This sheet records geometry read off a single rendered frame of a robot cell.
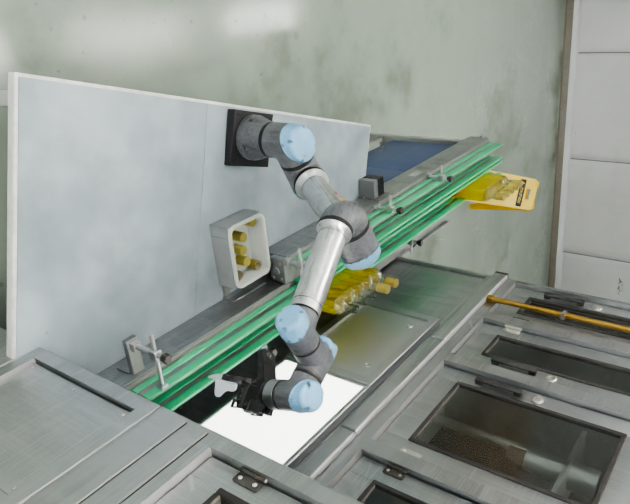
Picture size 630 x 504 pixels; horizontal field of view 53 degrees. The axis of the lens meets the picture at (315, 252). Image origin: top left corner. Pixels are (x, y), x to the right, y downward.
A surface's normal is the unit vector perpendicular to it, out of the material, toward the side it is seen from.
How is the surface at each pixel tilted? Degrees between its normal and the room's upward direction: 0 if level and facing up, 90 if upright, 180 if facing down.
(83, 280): 0
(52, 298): 0
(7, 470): 91
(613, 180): 90
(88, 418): 90
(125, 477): 90
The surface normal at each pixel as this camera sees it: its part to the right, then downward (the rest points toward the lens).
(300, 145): 0.72, 0.11
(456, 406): -0.09, -0.91
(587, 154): -0.60, 0.37
